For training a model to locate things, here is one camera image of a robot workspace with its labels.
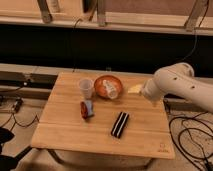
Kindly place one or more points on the yellow cheese wedge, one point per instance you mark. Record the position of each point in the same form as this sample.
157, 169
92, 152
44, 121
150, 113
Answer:
136, 89

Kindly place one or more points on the black power adapter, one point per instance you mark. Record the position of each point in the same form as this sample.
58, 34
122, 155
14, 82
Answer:
16, 106

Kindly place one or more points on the black object bottom left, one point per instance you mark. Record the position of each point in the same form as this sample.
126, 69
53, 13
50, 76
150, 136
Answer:
9, 161

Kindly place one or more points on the metal table leg frame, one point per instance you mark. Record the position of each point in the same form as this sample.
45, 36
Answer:
92, 161

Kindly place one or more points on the white bottle in bowl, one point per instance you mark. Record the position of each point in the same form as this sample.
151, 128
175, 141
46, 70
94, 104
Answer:
110, 89

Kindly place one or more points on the orange bowl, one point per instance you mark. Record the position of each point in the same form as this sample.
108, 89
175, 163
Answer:
100, 89

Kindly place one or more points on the black white striped block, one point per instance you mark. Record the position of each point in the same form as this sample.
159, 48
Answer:
119, 125

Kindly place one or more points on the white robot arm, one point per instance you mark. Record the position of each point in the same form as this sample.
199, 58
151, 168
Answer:
179, 80

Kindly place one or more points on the translucent plastic cup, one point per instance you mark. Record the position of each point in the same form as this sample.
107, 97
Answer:
86, 87

